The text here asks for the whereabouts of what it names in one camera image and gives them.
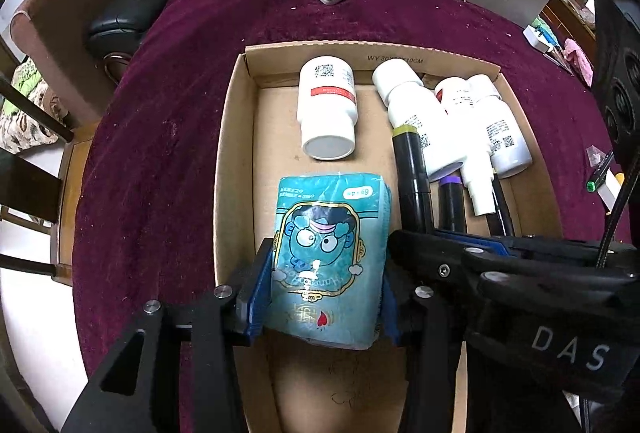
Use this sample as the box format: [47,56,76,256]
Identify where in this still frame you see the black marker yellow cap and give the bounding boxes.
[486,176,515,237]

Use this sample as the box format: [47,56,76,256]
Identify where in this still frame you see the black marker purple cap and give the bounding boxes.
[438,175,468,234]

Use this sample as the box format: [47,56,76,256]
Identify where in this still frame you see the slim white bottle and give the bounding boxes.
[435,77,496,216]

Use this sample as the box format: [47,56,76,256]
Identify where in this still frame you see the black marker olive caps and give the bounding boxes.
[392,124,434,234]

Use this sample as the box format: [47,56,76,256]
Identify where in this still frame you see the white bottle with qr label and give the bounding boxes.
[466,75,533,179]

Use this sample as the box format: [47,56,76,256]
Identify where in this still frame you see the blue cartoon tissue pack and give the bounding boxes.
[265,173,392,349]

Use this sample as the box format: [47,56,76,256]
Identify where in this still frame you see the white pill bottle plain label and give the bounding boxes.
[372,58,465,182]

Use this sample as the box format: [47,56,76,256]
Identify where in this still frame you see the white pill bottle red label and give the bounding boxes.
[297,56,358,161]

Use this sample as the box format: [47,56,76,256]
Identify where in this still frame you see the black marker green cap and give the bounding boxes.
[586,150,614,193]

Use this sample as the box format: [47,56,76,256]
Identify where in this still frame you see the maroon tablecloth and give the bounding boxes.
[71,0,632,433]

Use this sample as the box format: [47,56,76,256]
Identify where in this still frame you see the white square charger box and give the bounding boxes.
[597,170,622,212]

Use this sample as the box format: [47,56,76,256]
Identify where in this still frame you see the clear plastic packet red item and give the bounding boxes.
[586,145,606,169]

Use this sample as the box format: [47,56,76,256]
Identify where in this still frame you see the pink cloth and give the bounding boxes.
[563,38,593,88]

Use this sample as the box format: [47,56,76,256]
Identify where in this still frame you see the white power adapter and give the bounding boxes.
[523,26,554,54]

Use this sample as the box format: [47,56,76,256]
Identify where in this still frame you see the cardboard box tray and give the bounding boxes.
[213,41,563,432]

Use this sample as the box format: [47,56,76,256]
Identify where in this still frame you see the blue small object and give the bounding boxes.
[539,27,560,46]

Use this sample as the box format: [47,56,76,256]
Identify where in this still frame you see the green cloth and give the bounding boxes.
[530,17,553,34]

